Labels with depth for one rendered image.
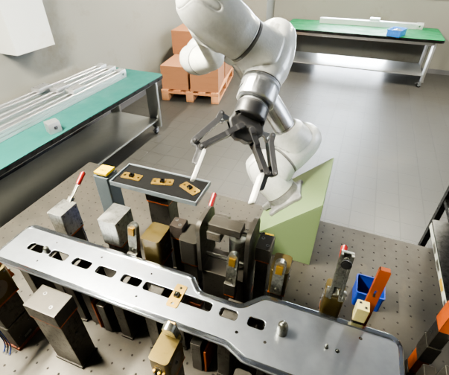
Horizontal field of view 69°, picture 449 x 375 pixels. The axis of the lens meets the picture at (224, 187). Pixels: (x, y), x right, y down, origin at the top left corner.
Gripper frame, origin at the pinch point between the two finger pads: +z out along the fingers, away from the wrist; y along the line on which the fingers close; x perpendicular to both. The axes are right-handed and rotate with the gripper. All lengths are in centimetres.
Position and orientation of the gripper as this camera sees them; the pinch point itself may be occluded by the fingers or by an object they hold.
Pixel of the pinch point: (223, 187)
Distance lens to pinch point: 69.3
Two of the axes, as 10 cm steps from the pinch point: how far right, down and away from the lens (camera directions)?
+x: 2.3, -1.3, -9.6
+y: -9.2, -3.6, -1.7
